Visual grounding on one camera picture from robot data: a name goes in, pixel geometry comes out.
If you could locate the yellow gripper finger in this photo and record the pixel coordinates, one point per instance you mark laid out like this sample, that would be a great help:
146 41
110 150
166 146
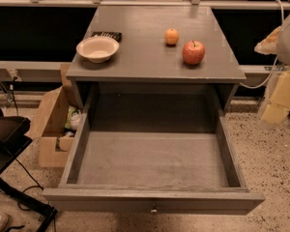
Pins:
277 105
268 45

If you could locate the red apple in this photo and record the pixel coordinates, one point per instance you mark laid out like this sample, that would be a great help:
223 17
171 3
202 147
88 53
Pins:
193 52

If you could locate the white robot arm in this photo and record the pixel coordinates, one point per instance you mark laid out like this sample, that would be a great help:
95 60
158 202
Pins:
282 50

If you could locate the metal drawer knob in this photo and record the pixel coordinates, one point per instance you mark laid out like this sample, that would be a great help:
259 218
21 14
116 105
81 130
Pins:
154 209

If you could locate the open grey top drawer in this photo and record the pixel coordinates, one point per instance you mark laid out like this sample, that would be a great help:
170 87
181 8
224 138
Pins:
142 144

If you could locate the small orange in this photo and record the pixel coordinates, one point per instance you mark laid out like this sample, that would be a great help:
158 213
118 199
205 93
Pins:
171 36

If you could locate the black snack bar packet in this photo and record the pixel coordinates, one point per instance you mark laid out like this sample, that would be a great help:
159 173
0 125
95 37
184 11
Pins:
117 36

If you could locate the cream ceramic bowl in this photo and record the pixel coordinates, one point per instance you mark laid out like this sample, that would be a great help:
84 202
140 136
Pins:
97 49

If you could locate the green white bag in box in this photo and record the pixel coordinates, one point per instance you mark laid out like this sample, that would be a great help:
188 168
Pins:
73 118

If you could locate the cardboard box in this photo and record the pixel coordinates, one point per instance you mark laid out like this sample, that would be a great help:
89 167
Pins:
49 123

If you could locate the metal railing beam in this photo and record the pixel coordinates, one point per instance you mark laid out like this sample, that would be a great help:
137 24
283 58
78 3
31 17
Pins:
31 71

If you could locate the black chair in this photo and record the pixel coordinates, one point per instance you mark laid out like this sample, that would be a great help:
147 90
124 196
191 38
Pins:
13 142

